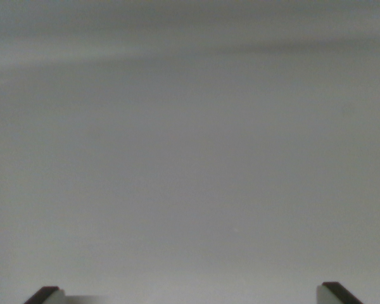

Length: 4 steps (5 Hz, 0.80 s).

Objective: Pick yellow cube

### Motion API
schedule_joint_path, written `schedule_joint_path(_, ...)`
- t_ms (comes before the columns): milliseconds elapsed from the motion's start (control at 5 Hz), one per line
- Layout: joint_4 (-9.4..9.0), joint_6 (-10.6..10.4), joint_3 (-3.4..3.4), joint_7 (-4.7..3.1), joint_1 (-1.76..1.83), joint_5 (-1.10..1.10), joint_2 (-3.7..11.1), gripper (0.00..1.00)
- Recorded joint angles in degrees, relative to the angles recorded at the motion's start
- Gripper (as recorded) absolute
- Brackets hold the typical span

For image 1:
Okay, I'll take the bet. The white plastic bin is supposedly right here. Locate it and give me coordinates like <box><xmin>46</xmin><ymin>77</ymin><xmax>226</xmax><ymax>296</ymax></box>
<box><xmin>0</xmin><ymin>0</ymin><xmax>380</xmax><ymax>304</ymax></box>

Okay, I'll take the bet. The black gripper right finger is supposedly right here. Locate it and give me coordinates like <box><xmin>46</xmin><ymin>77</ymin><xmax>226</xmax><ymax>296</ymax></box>
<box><xmin>316</xmin><ymin>281</ymin><xmax>365</xmax><ymax>304</ymax></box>

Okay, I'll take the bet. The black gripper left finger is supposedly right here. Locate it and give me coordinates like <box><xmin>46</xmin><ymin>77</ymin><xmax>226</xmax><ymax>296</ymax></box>
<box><xmin>23</xmin><ymin>286</ymin><xmax>66</xmax><ymax>304</ymax></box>

